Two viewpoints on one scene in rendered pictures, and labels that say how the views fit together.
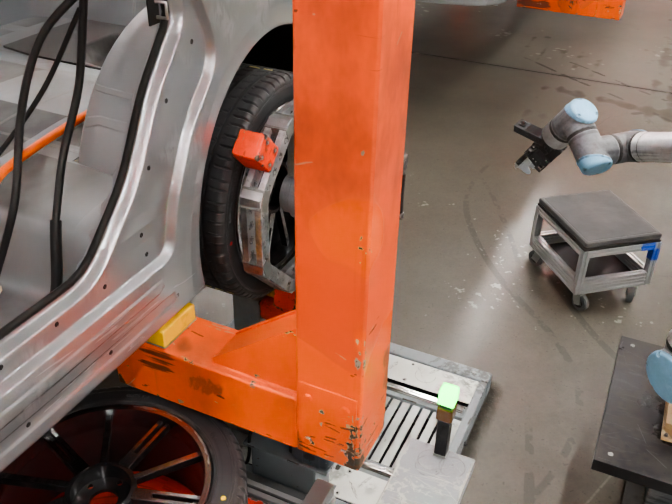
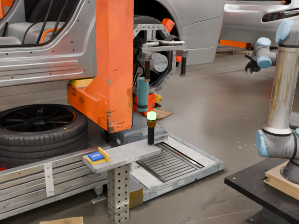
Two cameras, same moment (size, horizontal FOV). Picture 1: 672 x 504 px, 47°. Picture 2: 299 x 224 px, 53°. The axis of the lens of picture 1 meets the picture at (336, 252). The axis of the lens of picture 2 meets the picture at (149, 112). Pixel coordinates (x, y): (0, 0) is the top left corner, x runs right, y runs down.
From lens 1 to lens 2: 1.24 m
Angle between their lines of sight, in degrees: 29
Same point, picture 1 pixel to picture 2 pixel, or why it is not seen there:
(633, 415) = (258, 172)
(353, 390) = (107, 94)
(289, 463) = not seen: hidden behind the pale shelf
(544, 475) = (222, 199)
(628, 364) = (273, 160)
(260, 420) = (91, 113)
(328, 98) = not seen: outside the picture
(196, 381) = (80, 98)
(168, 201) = (86, 36)
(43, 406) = (19, 74)
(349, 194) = (104, 9)
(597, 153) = (263, 56)
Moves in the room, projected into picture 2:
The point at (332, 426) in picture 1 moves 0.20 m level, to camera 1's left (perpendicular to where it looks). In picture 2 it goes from (103, 111) to (78, 105)
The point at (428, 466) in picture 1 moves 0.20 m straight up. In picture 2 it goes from (141, 146) to (142, 115)
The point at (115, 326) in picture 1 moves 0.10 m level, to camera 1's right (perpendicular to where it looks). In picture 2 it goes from (52, 64) to (63, 66)
